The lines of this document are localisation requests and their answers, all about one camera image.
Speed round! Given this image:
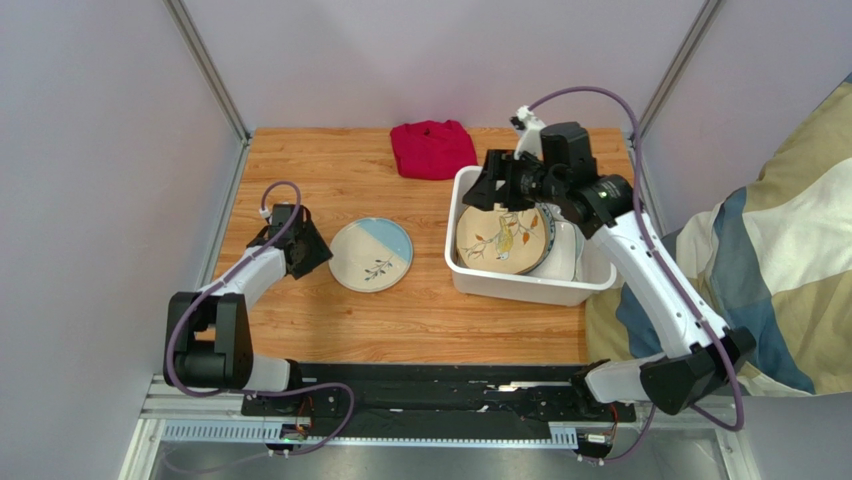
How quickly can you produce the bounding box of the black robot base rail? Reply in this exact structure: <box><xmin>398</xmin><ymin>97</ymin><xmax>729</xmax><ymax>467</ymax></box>
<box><xmin>241</xmin><ymin>363</ymin><xmax>637</xmax><ymax>441</ymax></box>

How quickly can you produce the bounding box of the round wooden board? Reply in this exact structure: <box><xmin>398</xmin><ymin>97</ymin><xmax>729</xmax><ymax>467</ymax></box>
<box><xmin>455</xmin><ymin>207</ymin><xmax>546</xmax><ymax>275</ymax></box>

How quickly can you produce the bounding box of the patterned quilt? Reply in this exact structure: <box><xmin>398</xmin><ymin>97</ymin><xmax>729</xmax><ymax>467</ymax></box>
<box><xmin>585</xmin><ymin>73</ymin><xmax>852</xmax><ymax>397</ymax></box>

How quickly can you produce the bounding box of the white rectangular plate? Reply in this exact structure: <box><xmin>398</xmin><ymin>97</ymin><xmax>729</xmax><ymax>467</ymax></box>
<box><xmin>528</xmin><ymin>221</ymin><xmax>585</xmax><ymax>281</ymax></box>

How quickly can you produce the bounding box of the aluminium frame post left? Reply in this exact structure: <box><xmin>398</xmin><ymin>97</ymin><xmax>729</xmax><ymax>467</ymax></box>
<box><xmin>163</xmin><ymin>0</ymin><xmax>252</xmax><ymax>145</ymax></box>

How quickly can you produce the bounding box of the aluminium frame post right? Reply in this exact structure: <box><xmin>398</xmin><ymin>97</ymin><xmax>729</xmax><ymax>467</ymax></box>
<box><xmin>631</xmin><ymin>0</ymin><xmax>726</xmax><ymax>140</ymax></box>

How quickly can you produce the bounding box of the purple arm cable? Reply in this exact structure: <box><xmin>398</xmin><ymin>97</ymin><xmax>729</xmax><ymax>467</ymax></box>
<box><xmin>529</xmin><ymin>85</ymin><xmax>747</xmax><ymax>464</ymax></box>
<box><xmin>163</xmin><ymin>180</ymin><xmax>357</xmax><ymax>457</ymax></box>

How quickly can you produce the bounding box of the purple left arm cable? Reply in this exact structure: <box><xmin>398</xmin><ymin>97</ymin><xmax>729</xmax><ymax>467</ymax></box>
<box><xmin>163</xmin><ymin>180</ymin><xmax>357</xmax><ymax>457</ymax></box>

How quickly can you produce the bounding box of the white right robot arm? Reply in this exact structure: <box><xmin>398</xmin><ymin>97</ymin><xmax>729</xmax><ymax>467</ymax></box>
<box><xmin>462</xmin><ymin>122</ymin><xmax>757</xmax><ymax>415</ymax></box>

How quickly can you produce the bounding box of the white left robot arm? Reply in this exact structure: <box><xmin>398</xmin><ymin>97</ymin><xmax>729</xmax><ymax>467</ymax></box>
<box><xmin>163</xmin><ymin>204</ymin><xmax>333</xmax><ymax>396</ymax></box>

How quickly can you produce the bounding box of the white plate with red flowers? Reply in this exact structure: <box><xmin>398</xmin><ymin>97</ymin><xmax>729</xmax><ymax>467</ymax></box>
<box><xmin>536</xmin><ymin>203</ymin><xmax>556</xmax><ymax>265</ymax></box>

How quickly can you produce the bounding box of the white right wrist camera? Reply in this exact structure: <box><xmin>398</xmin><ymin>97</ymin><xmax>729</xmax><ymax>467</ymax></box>
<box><xmin>510</xmin><ymin>105</ymin><xmax>546</xmax><ymax>160</ymax></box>

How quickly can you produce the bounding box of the aluminium frame post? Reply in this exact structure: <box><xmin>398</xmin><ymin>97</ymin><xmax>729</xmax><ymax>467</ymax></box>
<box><xmin>163</xmin><ymin>0</ymin><xmax>252</xmax><ymax>145</ymax></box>
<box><xmin>631</xmin><ymin>0</ymin><xmax>726</xmax><ymax>140</ymax></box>

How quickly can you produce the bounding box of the red folded cloth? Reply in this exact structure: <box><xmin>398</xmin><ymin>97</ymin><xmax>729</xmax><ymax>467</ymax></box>
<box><xmin>389</xmin><ymin>120</ymin><xmax>478</xmax><ymax>181</ymax></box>

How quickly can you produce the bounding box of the white plastic bin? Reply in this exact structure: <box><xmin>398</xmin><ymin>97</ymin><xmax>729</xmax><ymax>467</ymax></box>
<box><xmin>444</xmin><ymin>166</ymin><xmax>618</xmax><ymax>307</ymax></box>

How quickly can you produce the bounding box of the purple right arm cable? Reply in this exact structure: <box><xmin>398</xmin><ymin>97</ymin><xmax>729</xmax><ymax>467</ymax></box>
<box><xmin>529</xmin><ymin>85</ymin><xmax>747</xmax><ymax>464</ymax></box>

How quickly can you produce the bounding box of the light blue plate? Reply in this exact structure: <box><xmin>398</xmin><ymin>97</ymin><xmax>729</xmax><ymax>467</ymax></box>
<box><xmin>329</xmin><ymin>217</ymin><xmax>414</xmax><ymax>293</ymax></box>

